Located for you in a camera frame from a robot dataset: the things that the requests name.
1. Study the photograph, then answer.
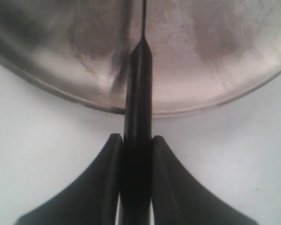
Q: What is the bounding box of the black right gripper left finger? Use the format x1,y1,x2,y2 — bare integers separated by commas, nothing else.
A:
16,134,123,225

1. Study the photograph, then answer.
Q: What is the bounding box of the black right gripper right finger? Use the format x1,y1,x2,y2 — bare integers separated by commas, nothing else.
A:
152,136,257,225

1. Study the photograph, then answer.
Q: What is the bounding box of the black handled knife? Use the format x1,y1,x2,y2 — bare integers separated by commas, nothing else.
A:
118,0,152,225

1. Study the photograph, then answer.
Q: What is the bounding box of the round stainless steel plate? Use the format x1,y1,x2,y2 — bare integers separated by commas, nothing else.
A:
0,0,281,116

